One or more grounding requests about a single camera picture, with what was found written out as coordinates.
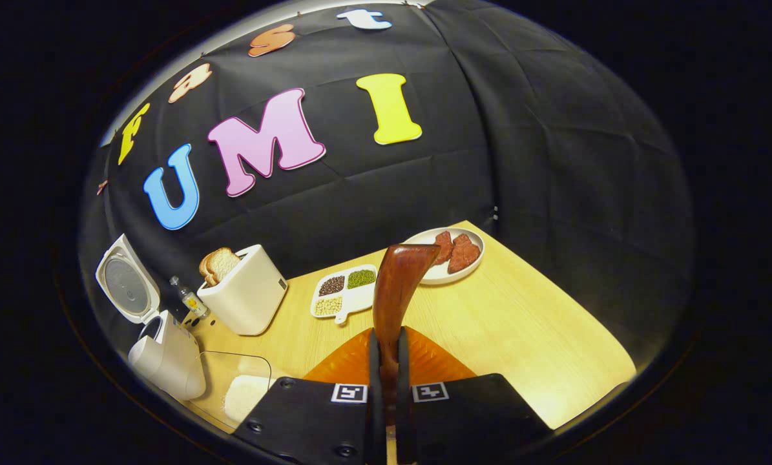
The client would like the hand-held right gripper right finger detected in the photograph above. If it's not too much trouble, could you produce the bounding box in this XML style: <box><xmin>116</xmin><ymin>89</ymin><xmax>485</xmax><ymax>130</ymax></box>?
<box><xmin>395</xmin><ymin>326</ymin><xmax>554</xmax><ymax>465</ymax></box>

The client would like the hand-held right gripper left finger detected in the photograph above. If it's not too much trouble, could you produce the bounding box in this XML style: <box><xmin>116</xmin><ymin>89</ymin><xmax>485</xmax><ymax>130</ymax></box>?
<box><xmin>231</xmin><ymin>326</ymin><xmax>383</xmax><ymax>465</ymax></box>

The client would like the brown wooden spoon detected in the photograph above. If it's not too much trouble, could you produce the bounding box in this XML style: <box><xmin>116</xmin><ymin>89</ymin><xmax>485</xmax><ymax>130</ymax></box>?
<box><xmin>373</xmin><ymin>243</ymin><xmax>441</xmax><ymax>465</ymax></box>

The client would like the clear plastic rice container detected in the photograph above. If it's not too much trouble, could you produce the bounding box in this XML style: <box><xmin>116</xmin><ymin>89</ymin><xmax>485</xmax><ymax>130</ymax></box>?
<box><xmin>189</xmin><ymin>351</ymin><xmax>273</xmax><ymax>427</ymax></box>

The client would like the white rice cooker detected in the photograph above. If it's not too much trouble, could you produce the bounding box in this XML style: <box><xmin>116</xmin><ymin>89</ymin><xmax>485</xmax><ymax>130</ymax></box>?
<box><xmin>95</xmin><ymin>234</ymin><xmax>207</xmax><ymax>401</ymax></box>

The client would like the white divided grain dish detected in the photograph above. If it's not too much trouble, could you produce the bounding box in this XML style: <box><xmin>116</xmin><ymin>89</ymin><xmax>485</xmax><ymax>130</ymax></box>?
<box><xmin>310</xmin><ymin>265</ymin><xmax>379</xmax><ymax>324</ymax></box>

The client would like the white round plate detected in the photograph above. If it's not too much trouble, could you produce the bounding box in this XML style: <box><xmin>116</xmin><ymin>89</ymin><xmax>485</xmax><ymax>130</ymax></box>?
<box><xmin>402</xmin><ymin>227</ymin><xmax>485</xmax><ymax>286</ymax></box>

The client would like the white toaster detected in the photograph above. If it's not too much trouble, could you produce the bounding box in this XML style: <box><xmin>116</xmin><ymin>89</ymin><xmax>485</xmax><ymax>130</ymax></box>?
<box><xmin>197</xmin><ymin>244</ymin><xmax>289</xmax><ymax>336</ymax></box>

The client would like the toast bread slice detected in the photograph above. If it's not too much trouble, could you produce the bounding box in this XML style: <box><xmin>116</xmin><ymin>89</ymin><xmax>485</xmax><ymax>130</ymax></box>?
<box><xmin>199</xmin><ymin>255</ymin><xmax>222</xmax><ymax>287</ymax></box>
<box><xmin>206</xmin><ymin>247</ymin><xmax>241</xmax><ymax>282</ymax></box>

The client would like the small glass bottle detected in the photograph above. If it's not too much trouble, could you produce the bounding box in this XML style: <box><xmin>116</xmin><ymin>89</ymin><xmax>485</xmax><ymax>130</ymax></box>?
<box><xmin>169</xmin><ymin>276</ymin><xmax>209</xmax><ymax>318</ymax></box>

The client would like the black backdrop cloth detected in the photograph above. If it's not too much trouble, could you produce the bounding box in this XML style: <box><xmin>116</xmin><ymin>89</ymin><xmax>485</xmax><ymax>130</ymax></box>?
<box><xmin>79</xmin><ymin>0</ymin><xmax>695</xmax><ymax>362</ymax></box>

